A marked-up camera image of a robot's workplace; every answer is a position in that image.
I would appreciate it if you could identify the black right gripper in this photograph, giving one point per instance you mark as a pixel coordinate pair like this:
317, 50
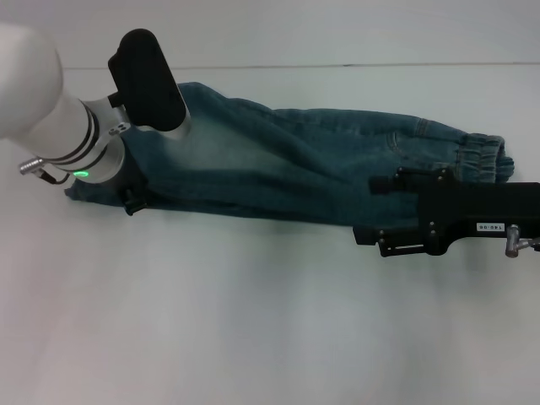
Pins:
476, 206

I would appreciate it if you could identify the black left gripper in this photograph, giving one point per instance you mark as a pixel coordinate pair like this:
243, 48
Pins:
135, 183

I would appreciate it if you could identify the blue denim shorts with embroidery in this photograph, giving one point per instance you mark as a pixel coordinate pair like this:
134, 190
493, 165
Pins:
295, 169

